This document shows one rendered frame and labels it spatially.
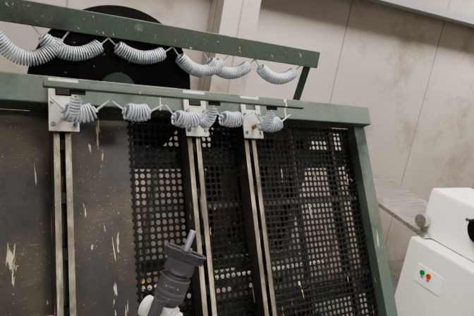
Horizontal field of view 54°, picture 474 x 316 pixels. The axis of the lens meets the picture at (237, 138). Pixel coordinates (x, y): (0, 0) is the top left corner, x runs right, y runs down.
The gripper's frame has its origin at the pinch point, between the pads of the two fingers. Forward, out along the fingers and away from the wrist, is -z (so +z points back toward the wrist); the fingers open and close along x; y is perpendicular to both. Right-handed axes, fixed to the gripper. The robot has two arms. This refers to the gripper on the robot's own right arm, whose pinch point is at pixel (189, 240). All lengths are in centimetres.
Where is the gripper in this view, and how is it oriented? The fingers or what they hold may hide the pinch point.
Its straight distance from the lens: 137.4
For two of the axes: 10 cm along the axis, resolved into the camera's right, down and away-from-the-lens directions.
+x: -9.4, -3.5, -0.3
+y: -0.2, -0.1, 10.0
